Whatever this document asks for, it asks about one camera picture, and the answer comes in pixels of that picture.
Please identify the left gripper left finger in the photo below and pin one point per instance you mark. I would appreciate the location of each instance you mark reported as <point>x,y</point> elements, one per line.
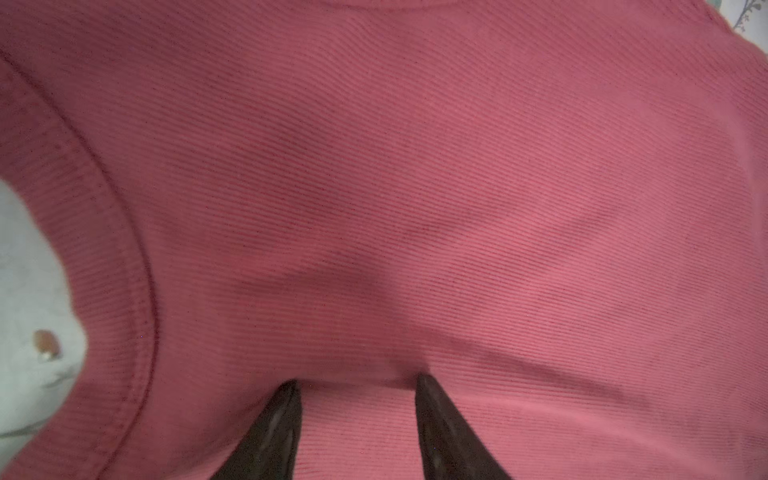
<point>269,448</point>

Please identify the pink red tank top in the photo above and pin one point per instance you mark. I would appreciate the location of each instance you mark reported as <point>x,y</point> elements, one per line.
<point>557,209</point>

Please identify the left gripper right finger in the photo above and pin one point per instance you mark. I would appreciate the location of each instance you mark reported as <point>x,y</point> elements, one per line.
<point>450,449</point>

